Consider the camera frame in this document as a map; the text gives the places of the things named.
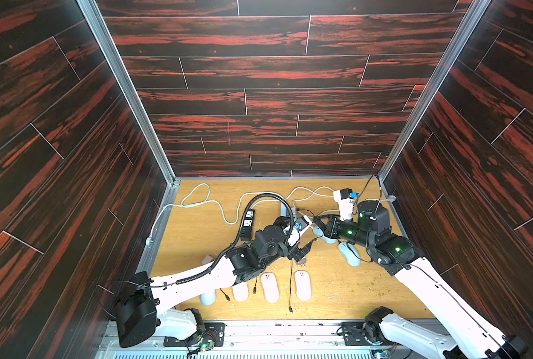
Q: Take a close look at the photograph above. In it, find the light blue mouse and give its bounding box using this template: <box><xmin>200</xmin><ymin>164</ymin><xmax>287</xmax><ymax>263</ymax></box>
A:
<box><xmin>312</xmin><ymin>227</ymin><xmax>337</xmax><ymax>245</ymax></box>
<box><xmin>338</xmin><ymin>242</ymin><xmax>361</xmax><ymax>267</ymax></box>

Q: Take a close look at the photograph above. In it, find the pink mouse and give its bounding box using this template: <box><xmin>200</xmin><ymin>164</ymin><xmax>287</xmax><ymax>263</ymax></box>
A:
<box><xmin>232</xmin><ymin>283</ymin><xmax>249</xmax><ymax>302</ymax></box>
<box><xmin>295</xmin><ymin>270</ymin><xmax>312</xmax><ymax>302</ymax></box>
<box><xmin>260</xmin><ymin>272</ymin><xmax>280</xmax><ymax>303</ymax></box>

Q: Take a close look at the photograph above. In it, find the white mouse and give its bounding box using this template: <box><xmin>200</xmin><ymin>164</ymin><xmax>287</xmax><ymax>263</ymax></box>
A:
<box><xmin>200</xmin><ymin>290</ymin><xmax>216</xmax><ymax>306</ymax></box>

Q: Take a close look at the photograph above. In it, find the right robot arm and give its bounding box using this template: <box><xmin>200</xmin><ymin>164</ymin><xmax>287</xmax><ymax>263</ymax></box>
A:
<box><xmin>314</xmin><ymin>215</ymin><xmax>528</xmax><ymax>358</ymax></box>

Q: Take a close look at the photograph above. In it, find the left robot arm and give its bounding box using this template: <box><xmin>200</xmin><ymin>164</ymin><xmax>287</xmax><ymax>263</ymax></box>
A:
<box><xmin>115</xmin><ymin>220</ymin><xmax>311</xmax><ymax>348</ymax></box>

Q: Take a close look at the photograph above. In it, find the black power strip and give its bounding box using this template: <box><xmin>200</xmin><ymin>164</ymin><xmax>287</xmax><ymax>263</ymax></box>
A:
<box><xmin>239</xmin><ymin>209</ymin><xmax>255</xmax><ymax>242</ymax></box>

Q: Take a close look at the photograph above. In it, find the white power strip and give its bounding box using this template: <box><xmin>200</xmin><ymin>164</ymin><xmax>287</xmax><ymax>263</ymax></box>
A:
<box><xmin>281</xmin><ymin>202</ymin><xmax>291</xmax><ymax>217</ymax></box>

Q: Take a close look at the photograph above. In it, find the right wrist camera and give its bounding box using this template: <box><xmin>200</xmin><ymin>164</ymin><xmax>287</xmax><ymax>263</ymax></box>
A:
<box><xmin>333</xmin><ymin>188</ymin><xmax>358</xmax><ymax>221</ymax></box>

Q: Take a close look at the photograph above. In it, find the white power cable right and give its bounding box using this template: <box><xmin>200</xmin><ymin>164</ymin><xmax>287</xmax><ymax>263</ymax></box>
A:
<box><xmin>236</xmin><ymin>185</ymin><xmax>397</xmax><ymax>216</ymax></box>

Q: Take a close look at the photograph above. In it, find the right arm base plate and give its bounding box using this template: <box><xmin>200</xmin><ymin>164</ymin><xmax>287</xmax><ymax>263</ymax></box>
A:
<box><xmin>336</xmin><ymin>320</ymin><xmax>391</xmax><ymax>346</ymax></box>

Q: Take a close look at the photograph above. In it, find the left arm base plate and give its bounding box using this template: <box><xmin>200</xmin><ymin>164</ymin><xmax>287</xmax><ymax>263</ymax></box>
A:
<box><xmin>163</xmin><ymin>322</ymin><xmax>226</xmax><ymax>351</ymax></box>

